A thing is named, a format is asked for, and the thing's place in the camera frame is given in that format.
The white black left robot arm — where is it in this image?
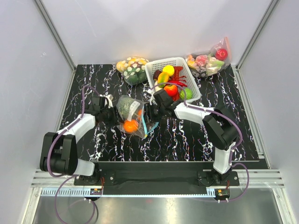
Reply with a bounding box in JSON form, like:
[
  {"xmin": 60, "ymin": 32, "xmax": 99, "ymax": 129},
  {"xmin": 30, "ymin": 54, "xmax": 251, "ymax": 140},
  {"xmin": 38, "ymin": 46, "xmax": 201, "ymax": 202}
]
[{"xmin": 40, "ymin": 94, "xmax": 119, "ymax": 185}]

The red fake lobster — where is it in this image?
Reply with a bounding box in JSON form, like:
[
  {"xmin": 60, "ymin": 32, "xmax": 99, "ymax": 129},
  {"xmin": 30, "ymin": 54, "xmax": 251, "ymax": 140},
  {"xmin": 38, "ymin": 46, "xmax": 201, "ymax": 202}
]
[{"xmin": 169, "ymin": 66, "xmax": 186, "ymax": 84}]

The white perforated plastic basket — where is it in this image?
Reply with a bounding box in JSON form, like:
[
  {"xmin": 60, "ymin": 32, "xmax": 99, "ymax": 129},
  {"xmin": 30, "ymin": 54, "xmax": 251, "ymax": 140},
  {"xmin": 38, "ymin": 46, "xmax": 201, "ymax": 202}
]
[{"xmin": 145, "ymin": 57, "xmax": 201, "ymax": 103}]

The orange fake tomato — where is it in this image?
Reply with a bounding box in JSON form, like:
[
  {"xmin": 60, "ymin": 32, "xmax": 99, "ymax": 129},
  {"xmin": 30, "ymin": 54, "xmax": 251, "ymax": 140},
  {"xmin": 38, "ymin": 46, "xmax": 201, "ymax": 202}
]
[{"xmin": 123, "ymin": 119, "xmax": 139, "ymax": 133}]

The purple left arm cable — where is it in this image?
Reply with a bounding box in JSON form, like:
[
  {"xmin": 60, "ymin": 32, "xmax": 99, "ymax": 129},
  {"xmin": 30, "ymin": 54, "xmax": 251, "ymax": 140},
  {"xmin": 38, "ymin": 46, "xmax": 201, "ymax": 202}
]
[{"xmin": 45, "ymin": 85, "xmax": 103, "ymax": 224}]

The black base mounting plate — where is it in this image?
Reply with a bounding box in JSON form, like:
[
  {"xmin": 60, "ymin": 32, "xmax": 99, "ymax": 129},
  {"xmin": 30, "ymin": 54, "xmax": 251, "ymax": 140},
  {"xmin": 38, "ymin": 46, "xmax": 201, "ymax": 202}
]
[{"xmin": 73, "ymin": 161, "xmax": 268, "ymax": 196}]

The white slotted cable duct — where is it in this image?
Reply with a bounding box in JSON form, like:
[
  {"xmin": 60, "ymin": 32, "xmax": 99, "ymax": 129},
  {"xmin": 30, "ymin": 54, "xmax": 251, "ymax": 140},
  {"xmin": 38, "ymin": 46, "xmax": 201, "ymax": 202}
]
[{"xmin": 41, "ymin": 187, "xmax": 216, "ymax": 198}]

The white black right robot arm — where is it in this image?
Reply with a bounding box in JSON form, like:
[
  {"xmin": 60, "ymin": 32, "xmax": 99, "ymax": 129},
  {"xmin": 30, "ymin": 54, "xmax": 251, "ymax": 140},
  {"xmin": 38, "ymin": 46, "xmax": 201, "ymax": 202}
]
[{"xmin": 144, "ymin": 90, "xmax": 242, "ymax": 185}]

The aluminium frame rail left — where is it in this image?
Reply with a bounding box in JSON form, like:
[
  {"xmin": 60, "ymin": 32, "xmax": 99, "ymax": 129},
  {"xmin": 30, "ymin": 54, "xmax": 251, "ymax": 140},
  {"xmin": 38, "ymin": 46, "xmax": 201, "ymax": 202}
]
[{"xmin": 20, "ymin": 0, "xmax": 76, "ymax": 224}]

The red fake chili pepper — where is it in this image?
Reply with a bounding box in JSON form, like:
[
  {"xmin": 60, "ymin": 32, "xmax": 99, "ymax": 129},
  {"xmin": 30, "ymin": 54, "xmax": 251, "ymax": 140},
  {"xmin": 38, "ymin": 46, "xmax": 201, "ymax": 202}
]
[{"xmin": 168, "ymin": 80, "xmax": 187, "ymax": 87}]

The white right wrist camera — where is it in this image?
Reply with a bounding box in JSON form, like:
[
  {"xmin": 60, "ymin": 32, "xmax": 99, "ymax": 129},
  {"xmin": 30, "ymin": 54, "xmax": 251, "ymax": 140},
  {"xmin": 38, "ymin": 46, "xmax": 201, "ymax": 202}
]
[{"xmin": 150, "ymin": 96, "xmax": 157, "ymax": 105}]

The dark brown fake passionfruit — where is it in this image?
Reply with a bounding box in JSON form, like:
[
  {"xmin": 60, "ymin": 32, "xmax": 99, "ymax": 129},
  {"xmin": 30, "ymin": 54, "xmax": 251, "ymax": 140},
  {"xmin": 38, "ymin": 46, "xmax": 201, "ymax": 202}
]
[{"xmin": 153, "ymin": 70, "xmax": 162, "ymax": 80}]

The aluminium frame rail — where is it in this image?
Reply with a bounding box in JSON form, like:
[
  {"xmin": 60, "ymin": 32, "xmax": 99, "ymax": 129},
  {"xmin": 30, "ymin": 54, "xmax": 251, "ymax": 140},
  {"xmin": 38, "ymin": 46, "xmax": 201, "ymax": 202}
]
[
  {"xmin": 236, "ymin": 0, "xmax": 299, "ymax": 223},
  {"xmin": 20, "ymin": 0, "xmax": 76, "ymax": 224}
]

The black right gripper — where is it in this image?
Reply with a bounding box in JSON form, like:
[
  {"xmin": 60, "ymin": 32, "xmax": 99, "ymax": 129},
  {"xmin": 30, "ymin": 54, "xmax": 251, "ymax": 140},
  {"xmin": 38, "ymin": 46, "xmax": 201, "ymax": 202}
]
[{"xmin": 141, "ymin": 103, "xmax": 165, "ymax": 125}]

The green fake custard apple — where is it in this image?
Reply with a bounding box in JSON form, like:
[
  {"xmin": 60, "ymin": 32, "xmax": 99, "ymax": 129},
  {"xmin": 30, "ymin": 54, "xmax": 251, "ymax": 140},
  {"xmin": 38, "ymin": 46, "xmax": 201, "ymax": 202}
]
[{"xmin": 179, "ymin": 88, "xmax": 193, "ymax": 100}]

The clear blue-zip food bag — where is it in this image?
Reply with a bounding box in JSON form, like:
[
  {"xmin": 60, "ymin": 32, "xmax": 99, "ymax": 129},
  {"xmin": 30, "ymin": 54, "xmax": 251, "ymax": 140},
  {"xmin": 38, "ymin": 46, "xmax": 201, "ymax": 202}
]
[{"xmin": 117, "ymin": 99, "xmax": 159, "ymax": 139}]

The white-dotted clear food bag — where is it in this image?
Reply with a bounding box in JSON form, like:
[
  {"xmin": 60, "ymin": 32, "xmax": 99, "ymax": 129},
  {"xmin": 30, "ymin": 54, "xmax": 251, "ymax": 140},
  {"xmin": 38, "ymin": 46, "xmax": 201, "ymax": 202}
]
[{"xmin": 116, "ymin": 56, "xmax": 149, "ymax": 86}]

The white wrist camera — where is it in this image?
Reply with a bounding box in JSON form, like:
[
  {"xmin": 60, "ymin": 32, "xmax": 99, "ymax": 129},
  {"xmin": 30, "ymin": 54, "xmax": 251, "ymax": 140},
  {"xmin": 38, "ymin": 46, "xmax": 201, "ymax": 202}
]
[
  {"xmin": 105, "ymin": 94, "xmax": 113, "ymax": 108},
  {"xmin": 150, "ymin": 96, "xmax": 157, "ymax": 105}
]

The aluminium frame rail right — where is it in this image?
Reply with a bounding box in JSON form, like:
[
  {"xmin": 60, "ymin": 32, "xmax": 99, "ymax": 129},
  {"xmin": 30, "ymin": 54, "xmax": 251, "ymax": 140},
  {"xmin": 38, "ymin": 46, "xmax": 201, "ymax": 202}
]
[{"xmin": 236, "ymin": 0, "xmax": 299, "ymax": 223}]

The pink-dotted clear food bag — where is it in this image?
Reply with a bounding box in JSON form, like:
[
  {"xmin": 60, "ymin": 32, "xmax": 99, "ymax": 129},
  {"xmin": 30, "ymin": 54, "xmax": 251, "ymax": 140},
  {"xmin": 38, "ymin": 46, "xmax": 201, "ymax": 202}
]
[{"xmin": 184, "ymin": 37, "xmax": 232, "ymax": 77}]

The orange fake persimmon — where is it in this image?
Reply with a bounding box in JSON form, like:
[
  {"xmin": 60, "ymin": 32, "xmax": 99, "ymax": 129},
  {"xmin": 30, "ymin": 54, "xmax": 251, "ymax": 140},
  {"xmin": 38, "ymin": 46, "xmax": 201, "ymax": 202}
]
[{"xmin": 164, "ymin": 84, "xmax": 178, "ymax": 97}]

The red fake apple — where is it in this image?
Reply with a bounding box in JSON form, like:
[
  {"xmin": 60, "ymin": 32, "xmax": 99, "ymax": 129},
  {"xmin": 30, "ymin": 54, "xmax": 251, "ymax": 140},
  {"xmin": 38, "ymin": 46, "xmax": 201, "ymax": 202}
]
[{"xmin": 215, "ymin": 49, "xmax": 228, "ymax": 61}]

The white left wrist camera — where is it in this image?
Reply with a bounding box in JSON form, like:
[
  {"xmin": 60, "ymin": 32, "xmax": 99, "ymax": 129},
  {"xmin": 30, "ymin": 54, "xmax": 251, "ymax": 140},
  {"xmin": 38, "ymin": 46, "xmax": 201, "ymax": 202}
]
[{"xmin": 105, "ymin": 94, "xmax": 113, "ymax": 108}]

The green netted fake melon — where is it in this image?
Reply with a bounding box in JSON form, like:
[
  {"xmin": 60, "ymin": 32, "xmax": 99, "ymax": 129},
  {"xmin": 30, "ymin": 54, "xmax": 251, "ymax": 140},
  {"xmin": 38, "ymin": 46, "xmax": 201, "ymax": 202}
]
[{"xmin": 116, "ymin": 96, "xmax": 135, "ymax": 119}]

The yellow fake pear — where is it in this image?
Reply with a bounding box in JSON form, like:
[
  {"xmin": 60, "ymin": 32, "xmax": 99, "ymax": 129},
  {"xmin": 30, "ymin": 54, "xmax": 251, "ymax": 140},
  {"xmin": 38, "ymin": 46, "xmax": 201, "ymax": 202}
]
[{"xmin": 163, "ymin": 65, "xmax": 175, "ymax": 77}]

